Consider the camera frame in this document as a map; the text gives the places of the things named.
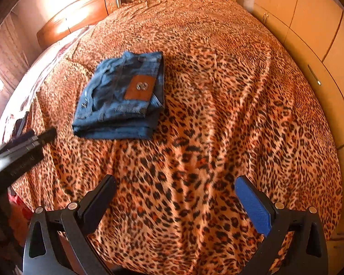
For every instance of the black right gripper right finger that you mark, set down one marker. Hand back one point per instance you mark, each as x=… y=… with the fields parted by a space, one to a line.
x=307 y=253

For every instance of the beige wooden wardrobe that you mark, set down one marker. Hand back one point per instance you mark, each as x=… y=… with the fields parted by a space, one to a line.
x=313 y=33

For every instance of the finger tips of the black left gripper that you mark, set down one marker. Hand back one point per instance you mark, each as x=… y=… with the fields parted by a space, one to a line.
x=28 y=138

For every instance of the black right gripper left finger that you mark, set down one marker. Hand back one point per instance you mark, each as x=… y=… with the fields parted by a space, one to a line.
x=43 y=252

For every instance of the leopard print bed cover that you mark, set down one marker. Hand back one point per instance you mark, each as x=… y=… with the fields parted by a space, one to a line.
x=235 y=104

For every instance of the blue denim jeans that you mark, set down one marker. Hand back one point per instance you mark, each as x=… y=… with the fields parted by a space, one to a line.
x=123 y=99

